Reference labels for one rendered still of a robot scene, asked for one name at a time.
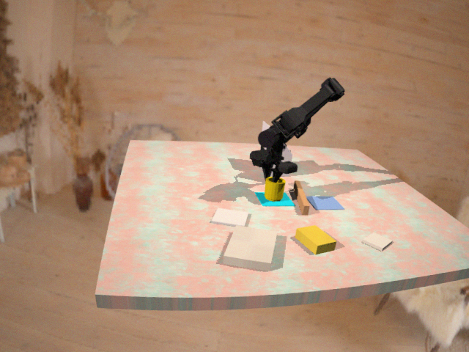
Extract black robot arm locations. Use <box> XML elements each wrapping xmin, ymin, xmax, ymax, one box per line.
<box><xmin>251</xmin><ymin>77</ymin><xmax>345</xmax><ymax>167</ymax></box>

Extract yellow rectangular block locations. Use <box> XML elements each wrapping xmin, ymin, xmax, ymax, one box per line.
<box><xmin>295</xmin><ymin>226</ymin><xmax>337</xmax><ymax>255</ymax></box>

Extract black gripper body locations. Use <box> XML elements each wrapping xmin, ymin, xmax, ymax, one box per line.
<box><xmin>250</xmin><ymin>144</ymin><xmax>298</xmax><ymax>174</ymax></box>

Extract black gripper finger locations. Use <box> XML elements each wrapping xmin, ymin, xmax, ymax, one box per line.
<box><xmin>262</xmin><ymin>163</ymin><xmax>274</xmax><ymax>182</ymax></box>
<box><xmin>272</xmin><ymin>168</ymin><xmax>283</xmax><ymax>183</ymax></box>

